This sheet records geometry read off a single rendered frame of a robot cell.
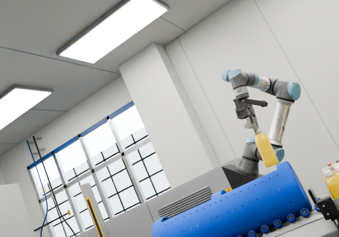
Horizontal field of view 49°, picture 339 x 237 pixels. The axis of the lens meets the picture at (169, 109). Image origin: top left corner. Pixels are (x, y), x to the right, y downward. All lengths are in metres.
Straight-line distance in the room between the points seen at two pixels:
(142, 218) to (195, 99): 1.86
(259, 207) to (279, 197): 0.12
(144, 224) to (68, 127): 2.71
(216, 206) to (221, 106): 3.02
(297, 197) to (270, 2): 3.44
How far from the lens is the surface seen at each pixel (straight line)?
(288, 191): 2.05
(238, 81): 2.03
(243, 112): 2.01
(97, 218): 2.94
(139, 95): 5.23
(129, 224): 4.28
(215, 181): 3.75
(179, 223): 2.21
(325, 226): 2.08
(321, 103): 4.79
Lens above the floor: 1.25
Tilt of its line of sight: 14 degrees up
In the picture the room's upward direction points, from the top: 25 degrees counter-clockwise
